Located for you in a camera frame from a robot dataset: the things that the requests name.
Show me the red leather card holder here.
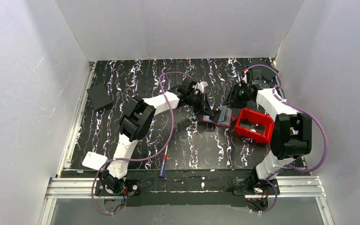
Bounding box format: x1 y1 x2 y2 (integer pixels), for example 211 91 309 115
199 105 237 128

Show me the red plastic bin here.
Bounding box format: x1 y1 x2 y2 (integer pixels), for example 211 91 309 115
234 108 274 144

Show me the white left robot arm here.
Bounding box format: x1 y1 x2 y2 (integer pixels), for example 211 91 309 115
99 77 222 192

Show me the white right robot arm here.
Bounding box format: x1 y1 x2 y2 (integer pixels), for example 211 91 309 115
225 69 312 183

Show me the white card near left base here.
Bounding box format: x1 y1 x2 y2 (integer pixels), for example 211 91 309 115
82 151 108 170

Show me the black block far right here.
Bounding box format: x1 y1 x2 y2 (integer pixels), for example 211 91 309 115
251 60 279 81

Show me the black block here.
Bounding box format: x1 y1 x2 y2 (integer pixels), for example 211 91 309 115
251 60 279 81
86 83 113 111

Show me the blue red screwdriver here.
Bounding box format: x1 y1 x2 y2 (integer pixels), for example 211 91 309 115
159 146 168 178

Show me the black block far left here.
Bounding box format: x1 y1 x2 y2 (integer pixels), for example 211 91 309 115
86 83 113 111

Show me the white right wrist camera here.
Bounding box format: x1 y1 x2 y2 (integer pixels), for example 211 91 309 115
242 68 249 84

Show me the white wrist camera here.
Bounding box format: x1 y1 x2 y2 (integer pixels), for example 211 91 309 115
242 68 249 84
196 81 208 93

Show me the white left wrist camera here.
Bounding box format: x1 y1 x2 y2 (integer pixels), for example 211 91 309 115
196 81 208 93

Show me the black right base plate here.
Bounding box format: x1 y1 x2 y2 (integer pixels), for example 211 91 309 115
227 179 280 198

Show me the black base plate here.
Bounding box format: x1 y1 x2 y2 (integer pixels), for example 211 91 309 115
227 179 280 198
94 180 141 196

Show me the aluminium front rail frame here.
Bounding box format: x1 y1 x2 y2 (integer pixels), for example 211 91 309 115
39 176 334 225

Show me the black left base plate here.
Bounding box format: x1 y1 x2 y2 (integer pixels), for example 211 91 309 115
94 180 141 196

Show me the aluminium left side rail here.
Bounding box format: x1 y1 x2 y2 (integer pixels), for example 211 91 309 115
56 61 96 178

